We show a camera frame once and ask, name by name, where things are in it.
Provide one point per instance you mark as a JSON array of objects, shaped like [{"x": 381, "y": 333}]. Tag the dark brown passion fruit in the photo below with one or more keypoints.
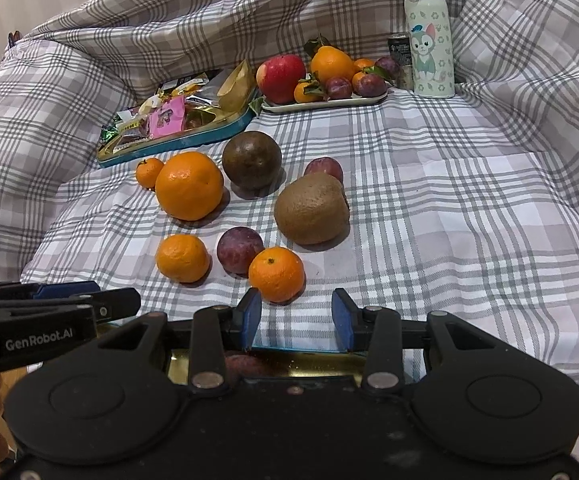
[{"x": 251, "y": 160}]

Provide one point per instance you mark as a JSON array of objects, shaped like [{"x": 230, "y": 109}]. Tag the silver foil packet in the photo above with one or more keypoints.
[{"x": 204, "y": 92}]

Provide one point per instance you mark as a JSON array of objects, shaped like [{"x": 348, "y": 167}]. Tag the small mandarin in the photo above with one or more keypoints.
[{"x": 148, "y": 173}]

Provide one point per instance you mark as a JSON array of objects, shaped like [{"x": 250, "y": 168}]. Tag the dark blue object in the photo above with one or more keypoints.
[{"x": 12, "y": 39}]

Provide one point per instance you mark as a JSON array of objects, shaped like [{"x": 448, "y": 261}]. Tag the brown kiwi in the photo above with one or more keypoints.
[{"x": 312, "y": 210}]

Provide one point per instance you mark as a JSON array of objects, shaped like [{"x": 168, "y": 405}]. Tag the red apple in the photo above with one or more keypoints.
[{"x": 282, "y": 77}]

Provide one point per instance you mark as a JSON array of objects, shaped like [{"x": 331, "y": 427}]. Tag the grey plaid blanket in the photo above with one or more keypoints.
[{"x": 444, "y": 210}]

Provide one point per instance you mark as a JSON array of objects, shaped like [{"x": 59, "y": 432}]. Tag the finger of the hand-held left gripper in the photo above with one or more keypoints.
[
  {"x": 119, "y": 302},
  {"x": 67, "y": 288}
]

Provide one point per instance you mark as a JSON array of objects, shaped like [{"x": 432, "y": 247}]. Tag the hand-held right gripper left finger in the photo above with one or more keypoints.
[{"x": 252, "y": 317}]

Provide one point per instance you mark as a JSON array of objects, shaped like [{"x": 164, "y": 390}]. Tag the green candy wrapper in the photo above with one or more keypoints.
[{"x": 109, "y": 135}]

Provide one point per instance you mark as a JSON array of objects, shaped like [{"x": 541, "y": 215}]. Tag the dark drink can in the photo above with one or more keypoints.
[{"x": 400, "y": 55}]

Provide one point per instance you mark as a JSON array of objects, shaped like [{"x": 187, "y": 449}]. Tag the pink snack packet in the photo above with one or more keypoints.
[{"x": 167, "y": 117}]

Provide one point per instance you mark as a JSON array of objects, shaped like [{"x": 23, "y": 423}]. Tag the gold tin tray blue rim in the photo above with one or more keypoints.
[{"x": 319, "y": 364}]

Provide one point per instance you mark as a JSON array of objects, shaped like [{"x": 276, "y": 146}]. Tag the tan paper packet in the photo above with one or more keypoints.
[{"x": 237, "y": 92}]

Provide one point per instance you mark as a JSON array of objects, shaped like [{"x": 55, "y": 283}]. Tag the mandarin with leaves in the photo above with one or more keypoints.
[{"x": 302, "y": 94}]

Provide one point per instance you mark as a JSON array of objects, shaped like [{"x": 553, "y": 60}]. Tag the dark red plum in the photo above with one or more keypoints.
[
  {"x": 324, "y": 167},
  {"x": 372, "y": 86},
  {"x": 247, "y": 366},
  {"x": 387, "y": 66},
  {"x": 339, "y": 87},
  {"x": 237, "y": 250}
]

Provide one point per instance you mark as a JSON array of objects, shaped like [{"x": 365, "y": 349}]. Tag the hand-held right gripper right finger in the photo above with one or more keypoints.
[{"x": 342, "y": 320}]

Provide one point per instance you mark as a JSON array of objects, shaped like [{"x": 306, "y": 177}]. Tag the white cartoon thermos bottle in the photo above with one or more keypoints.
[{"x": 429, "y": 50}]

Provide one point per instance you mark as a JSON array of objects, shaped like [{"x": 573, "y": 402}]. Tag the blue snack tin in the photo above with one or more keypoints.
[{"x": 204, "y": 135}]

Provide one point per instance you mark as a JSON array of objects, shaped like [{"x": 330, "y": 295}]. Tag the white rectangular tray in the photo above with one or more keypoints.
[{"x": 319, "y": 105}]

